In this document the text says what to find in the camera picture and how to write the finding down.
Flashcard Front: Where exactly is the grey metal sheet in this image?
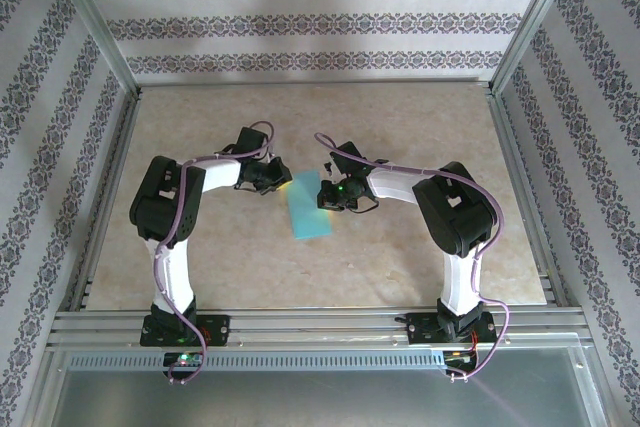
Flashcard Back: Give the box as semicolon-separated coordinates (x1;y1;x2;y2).
43;346;617;427

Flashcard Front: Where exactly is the left circuit board green light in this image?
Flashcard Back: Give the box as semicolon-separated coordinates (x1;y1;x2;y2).
163;352;204;368

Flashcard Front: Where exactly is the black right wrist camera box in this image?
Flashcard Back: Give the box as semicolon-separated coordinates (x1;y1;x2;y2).
328;141;370;174

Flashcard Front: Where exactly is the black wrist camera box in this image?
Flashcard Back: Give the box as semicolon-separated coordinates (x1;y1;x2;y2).
328;141;370;174
232;125;270;154

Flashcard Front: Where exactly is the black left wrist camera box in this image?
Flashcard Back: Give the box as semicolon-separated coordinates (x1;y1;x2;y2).
232;125;270;154

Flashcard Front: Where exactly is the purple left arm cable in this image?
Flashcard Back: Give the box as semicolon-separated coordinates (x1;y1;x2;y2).
153;120;279;387

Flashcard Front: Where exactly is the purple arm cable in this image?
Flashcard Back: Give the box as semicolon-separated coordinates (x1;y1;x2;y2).
313;132;514;382
153;120;279;387

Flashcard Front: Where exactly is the thin aluminium wall rail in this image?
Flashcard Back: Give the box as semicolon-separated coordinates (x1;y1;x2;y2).
135;76;495;91

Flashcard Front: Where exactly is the wide aluminium mounting rail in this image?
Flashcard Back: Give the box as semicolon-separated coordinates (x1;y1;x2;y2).
47;307;594;351

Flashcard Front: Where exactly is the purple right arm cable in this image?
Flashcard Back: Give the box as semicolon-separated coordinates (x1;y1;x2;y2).
313;132;514;382

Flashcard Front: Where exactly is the grey slotted cable duct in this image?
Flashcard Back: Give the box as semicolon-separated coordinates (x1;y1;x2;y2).
67;350;446;371

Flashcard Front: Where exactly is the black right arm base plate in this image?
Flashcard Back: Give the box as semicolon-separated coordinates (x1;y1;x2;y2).
407;311;498;347

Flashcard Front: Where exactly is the aluminium side rail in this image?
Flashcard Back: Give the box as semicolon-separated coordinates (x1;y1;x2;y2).
69;91;145;313
487;91;570;309

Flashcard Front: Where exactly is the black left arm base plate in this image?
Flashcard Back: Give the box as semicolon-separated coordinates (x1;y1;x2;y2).
139;313;232;348

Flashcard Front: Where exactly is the aluminium frame post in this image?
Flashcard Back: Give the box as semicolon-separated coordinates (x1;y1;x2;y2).
487;0;590;96
42;0;142;99

